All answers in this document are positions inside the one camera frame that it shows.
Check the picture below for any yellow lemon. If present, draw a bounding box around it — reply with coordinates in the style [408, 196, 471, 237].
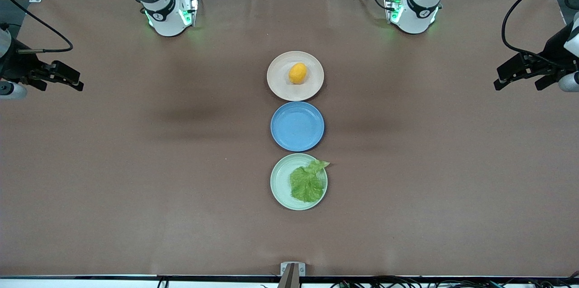
[289, 62, 308, 85]

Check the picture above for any green lettuce leaf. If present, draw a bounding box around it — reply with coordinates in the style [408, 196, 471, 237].
[289, 160, 331, 203]

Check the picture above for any brown table cover sheet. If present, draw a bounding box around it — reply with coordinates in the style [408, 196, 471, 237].
[0, 0, 579, 277]

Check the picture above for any beige round plate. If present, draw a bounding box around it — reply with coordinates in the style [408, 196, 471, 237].
[267, 51, 325, 102]

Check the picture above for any blue round plate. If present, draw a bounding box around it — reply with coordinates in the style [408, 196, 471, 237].
[271, 101, 325, 152]

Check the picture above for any pale green round plate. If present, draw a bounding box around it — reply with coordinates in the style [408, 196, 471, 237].
[270, 153, 328, 211]

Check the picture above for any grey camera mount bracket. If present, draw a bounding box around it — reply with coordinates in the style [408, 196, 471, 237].
[280, 262, 306, 277]

